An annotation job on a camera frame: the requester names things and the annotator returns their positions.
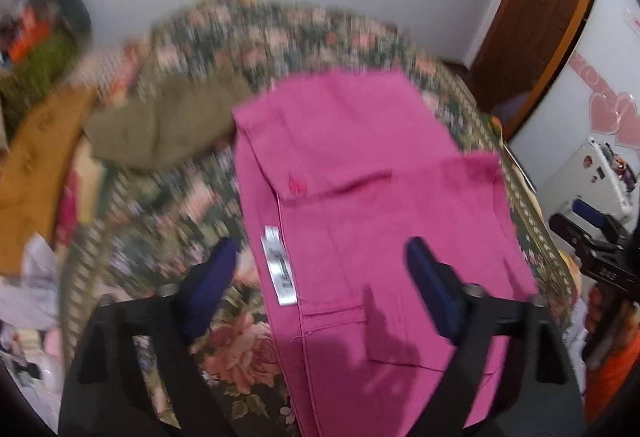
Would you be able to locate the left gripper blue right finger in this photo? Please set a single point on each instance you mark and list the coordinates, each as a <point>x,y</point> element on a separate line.
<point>440,288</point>

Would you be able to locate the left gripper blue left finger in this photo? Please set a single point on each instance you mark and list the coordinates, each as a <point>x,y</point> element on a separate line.
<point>201,292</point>

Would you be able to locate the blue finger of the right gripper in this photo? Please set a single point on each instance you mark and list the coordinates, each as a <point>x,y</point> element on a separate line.
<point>588,213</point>

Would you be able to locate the pink pants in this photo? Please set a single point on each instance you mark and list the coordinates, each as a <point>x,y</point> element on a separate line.
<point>337,171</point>

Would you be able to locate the floral bed cover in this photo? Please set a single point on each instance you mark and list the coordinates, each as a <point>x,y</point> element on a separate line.
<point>152,227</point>

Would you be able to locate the olive green pants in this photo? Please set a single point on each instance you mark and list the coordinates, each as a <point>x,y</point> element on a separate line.
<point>185,118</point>

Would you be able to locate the white clothes heap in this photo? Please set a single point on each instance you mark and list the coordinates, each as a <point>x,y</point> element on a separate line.
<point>31,335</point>

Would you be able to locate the mustard embroidered cloth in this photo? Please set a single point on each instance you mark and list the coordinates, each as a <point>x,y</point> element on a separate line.
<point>34,173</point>

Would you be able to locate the brown wooden door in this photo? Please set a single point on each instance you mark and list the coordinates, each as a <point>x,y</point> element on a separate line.
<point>526,46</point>

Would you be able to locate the green cloth pile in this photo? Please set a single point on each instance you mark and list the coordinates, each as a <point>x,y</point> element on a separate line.
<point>33,78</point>

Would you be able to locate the pink heart wall sticker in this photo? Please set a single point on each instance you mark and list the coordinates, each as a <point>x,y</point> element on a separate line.
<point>610,113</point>

